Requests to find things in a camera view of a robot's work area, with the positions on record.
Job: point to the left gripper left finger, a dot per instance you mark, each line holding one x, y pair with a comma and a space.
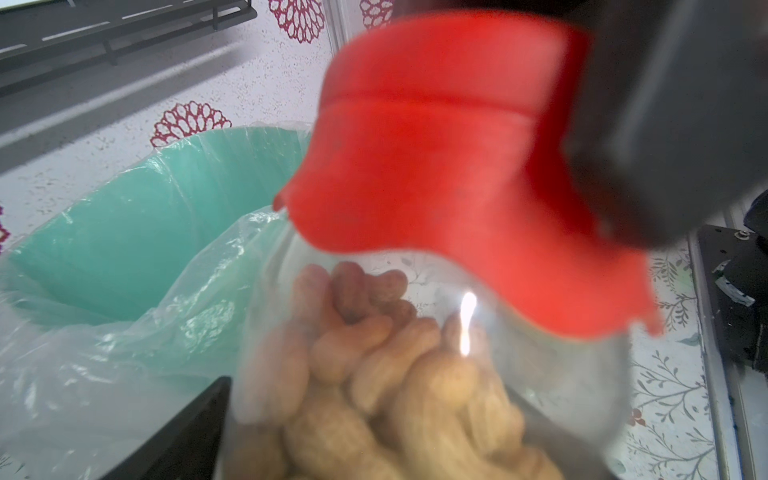
187, 446

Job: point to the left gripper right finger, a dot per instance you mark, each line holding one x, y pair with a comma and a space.
670, 124

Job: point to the red lidded peanut jar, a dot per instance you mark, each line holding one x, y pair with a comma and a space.
436, 300

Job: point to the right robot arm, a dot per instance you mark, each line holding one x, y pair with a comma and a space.
741, 282

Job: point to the green trash bin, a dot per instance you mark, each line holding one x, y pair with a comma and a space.
114, 254

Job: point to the aluminium rail frame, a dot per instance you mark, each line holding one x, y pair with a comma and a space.
737, 393

